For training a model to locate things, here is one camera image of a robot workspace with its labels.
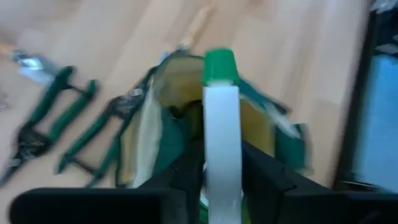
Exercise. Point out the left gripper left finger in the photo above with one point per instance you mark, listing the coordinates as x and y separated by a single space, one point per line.
186 168

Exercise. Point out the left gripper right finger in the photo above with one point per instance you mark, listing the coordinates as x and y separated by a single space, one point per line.
264 180

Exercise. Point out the green spray bottle white nozzle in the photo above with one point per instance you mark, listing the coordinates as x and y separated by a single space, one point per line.
222 124

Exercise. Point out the cream canvas gardening bag green trim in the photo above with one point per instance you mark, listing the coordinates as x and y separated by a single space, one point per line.
177 81

